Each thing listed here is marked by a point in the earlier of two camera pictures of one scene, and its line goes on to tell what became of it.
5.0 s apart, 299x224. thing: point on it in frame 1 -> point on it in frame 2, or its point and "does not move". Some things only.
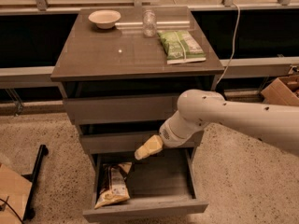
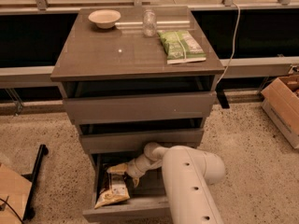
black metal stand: x=29 y=213 does not move
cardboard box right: x=283 y=91 does not move
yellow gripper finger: x=150 y=147 -> x=119 y=169
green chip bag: x=180 y=47 does not move
